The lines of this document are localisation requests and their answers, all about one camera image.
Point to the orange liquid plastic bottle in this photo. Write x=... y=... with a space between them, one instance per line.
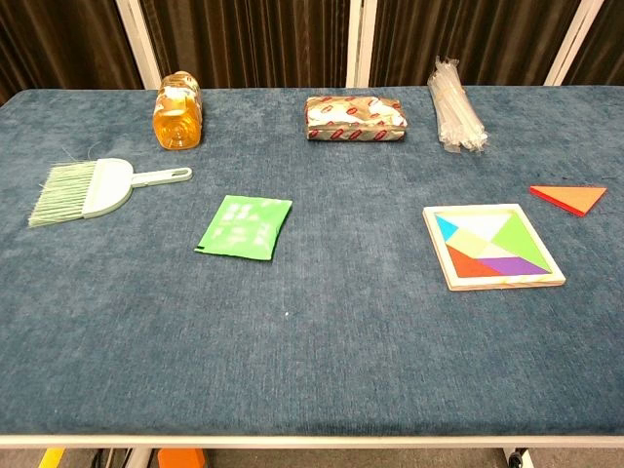
x=178 y=122

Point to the gold red tissue pack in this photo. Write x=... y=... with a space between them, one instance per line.
x=356 y=119

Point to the white slanted frame post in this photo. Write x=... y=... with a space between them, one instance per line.
x=573 y=41
x=139 y=44

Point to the white upright frame post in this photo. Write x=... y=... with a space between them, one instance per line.
x=360 y=44

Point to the yellow object under table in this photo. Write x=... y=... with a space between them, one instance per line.
x=51 y=459

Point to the green triangle puzzle piece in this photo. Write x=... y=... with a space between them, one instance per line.
x=519 y=239

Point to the cyan triangle puzzle piece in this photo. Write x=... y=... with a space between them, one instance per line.
x=444 y=228

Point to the orange triangle tangram piece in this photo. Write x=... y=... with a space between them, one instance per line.
x=573 y=197

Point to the yellow square puzzle piece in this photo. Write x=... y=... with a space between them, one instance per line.
x=469 y=242

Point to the pale green hand brush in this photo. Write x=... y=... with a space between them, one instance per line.
x=107 y=187

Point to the blue tablecloth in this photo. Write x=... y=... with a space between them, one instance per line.
x=312 y=341

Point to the purple parallelogram puzzle piece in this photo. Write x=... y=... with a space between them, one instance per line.
x=517 y=265

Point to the dark brown curtain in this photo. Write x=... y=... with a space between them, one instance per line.
x=244 y=39

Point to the red triangle puzzle piece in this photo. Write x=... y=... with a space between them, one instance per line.
x=465 y=267

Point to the bundle of wrapped straws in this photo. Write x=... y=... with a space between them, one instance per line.
x=458 y=117

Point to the green sachet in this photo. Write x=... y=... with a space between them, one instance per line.
x=244 y=226

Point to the orange box under table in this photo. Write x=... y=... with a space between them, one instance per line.
x=180 y=459

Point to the wooden tangram tray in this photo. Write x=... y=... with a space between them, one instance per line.
x=512 y=283

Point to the black caster wheel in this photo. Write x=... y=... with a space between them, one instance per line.
x=515 y=460

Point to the grey metal table edge rail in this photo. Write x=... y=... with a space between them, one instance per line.
x=312 y=441

